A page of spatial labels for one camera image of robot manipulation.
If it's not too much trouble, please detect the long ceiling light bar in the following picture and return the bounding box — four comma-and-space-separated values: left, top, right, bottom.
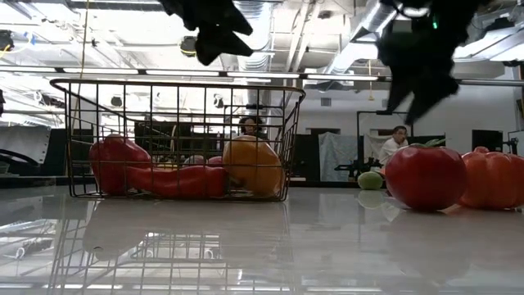
0, 65, 382, 83

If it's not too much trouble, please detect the red bell pepper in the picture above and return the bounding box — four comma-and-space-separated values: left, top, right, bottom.
88, 134, 153, 197

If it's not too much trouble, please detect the green lime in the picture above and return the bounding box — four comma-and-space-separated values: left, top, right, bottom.
357, 170, 385, 191

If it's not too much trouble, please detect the silver ventilation duct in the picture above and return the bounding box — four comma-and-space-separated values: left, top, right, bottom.
327, 0, 394, 75

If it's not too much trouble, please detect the red tomato green stem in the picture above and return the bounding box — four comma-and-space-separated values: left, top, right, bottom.
384, 138, 468, 212

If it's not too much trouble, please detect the orange pumpkin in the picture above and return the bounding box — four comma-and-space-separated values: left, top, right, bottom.
457, 146, 524, 211

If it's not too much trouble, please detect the red chili pepper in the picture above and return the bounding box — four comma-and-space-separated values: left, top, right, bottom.
125, 164, 230, 199

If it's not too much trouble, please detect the yellow bell pepper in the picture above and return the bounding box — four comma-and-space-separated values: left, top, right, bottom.
222, 134, 285, 197

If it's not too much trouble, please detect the grey perforated sheet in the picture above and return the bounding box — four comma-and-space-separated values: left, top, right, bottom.
0, 125, 52, 165

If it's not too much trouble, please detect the person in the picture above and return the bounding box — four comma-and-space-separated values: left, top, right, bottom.
238, 116, 265, 138
377, 125, 410, 167

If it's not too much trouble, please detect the black ceiling-hung device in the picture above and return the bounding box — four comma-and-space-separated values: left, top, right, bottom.
179, 35, 198, 57

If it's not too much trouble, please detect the metal wire basket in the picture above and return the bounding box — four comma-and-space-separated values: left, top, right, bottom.
49, 78, 307, 202

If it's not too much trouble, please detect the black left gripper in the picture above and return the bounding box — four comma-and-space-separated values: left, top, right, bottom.
158, 0, 254, 66

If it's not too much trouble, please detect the grey hanging cloth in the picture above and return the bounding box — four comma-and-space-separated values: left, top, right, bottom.
318, 131, 359, 182

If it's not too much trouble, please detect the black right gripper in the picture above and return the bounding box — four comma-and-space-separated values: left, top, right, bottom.
375, 0, 492, 126

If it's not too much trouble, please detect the yellow cable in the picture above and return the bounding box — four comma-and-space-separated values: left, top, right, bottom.
71, 0, 90, 132

